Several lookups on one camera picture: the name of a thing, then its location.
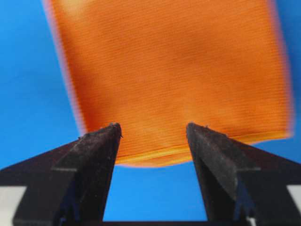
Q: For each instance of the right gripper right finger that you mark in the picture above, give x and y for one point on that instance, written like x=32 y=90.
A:
x=242 y=185

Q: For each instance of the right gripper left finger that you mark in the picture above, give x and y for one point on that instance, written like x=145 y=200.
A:
x=67 y=186

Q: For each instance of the orange towel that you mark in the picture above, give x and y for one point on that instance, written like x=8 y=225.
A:
x=154 y=66

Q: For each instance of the blue table cloth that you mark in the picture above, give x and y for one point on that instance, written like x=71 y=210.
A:
x=36 y=116

